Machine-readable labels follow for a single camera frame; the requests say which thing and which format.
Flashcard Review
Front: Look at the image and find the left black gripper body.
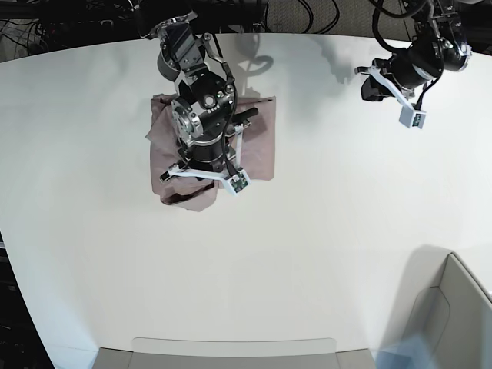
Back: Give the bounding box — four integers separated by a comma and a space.
372, 48, 444, 96

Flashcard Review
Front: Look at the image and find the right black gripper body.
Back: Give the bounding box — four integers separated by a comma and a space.
176, 130, 241, 173

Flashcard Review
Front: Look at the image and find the pink T-shirt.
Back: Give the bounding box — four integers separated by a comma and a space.
146, 94, 276, 212

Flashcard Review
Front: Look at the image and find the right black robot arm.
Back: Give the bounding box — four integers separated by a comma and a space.
131, 1, 258, 181

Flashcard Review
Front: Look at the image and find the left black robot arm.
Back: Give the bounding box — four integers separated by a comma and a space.
371, 1, 471, 104

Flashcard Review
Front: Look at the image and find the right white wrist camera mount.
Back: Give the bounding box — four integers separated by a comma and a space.
159, 120, 251, 196

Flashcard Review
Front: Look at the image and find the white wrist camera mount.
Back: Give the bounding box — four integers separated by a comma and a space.
354, 65, 427, 129
159, 120, 251, 196

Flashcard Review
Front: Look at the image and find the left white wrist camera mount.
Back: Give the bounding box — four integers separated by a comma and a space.
354, 65, 427, 129

